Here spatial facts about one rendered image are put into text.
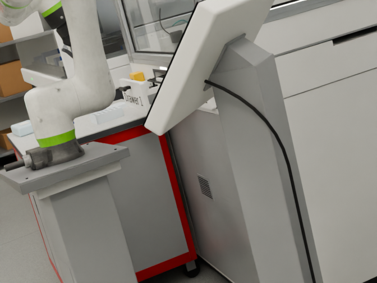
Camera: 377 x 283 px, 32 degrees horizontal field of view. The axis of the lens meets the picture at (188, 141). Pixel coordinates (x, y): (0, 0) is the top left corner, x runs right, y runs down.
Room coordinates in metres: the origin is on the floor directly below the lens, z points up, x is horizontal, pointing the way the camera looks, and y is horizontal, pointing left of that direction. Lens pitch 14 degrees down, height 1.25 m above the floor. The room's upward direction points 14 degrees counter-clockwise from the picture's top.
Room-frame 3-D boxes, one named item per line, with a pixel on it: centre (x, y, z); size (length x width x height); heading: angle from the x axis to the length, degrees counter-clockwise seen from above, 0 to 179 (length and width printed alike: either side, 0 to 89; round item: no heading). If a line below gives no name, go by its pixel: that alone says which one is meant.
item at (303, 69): (2.69, -0.44, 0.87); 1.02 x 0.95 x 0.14; 18
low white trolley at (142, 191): (2.87, 0.45, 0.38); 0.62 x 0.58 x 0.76; 18
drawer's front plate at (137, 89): (2.54, 0.16, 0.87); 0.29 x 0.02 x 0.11; 18
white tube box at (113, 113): (2.79, 0.31, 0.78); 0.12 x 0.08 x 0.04; 113
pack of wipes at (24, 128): (2.98, 0.70, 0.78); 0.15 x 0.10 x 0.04; 25
